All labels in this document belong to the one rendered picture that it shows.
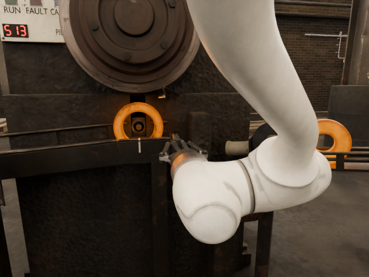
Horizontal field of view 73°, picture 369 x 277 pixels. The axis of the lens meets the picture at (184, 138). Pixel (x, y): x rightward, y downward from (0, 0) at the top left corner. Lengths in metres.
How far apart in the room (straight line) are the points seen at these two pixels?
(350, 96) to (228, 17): 3.10
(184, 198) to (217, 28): 0.28
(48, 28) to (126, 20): 0.36
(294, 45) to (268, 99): 8.16
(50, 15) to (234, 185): 0.91
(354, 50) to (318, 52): 3.80
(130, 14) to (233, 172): 0.58
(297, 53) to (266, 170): 8.07
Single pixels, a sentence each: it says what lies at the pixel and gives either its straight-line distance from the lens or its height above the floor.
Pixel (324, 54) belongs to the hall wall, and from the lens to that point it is 8.99.
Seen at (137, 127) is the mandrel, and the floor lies 0.74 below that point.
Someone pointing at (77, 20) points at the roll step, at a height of 1.11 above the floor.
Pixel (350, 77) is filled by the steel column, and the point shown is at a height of 1.00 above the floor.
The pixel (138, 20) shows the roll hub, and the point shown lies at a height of 1.10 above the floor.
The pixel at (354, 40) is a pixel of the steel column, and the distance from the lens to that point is 5.16.
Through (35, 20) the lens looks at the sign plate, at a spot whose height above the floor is 1.13.
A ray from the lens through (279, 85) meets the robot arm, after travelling 0.26.
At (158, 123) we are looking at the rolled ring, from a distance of 0.95.
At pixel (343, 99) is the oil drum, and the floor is 0.73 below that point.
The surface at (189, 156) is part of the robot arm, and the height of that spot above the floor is 0.76.
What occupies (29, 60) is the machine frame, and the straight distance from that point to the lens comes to 1.14.
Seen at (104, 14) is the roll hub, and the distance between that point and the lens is 0.87.
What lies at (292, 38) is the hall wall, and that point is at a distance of 8.40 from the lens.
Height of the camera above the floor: 0.92
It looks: 13 degrees down
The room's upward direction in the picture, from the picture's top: straight up
